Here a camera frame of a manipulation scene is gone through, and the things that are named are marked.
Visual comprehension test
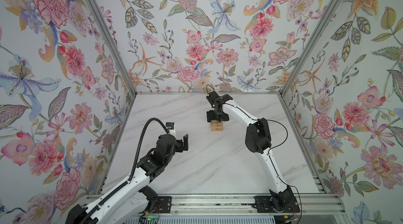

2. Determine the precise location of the wood arch block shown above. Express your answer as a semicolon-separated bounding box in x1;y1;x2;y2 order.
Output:
215;122;224;131
211;121;218;131

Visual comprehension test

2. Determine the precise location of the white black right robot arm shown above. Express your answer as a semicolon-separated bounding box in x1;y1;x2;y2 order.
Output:
206;91;301;213

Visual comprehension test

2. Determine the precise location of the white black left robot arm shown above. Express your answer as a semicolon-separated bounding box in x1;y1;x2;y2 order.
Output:
66;134;189;224

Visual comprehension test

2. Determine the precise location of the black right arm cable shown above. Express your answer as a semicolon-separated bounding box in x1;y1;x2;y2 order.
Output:
206;84;303;224

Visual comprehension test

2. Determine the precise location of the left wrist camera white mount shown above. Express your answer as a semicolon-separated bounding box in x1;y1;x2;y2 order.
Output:
165;122;176;136

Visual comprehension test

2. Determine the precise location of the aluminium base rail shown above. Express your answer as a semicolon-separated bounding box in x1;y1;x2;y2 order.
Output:
78;194;345;217

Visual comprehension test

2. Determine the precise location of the aluminium corner post right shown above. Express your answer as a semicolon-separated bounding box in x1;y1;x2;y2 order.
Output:
279;0;342;98

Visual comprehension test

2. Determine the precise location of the aluminium corner post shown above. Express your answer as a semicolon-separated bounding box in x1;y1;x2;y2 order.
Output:
85;0;137;97
279;0;342;98

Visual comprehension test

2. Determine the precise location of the aluminium corner post left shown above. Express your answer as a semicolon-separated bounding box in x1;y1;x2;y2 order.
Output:
85;0;137;97

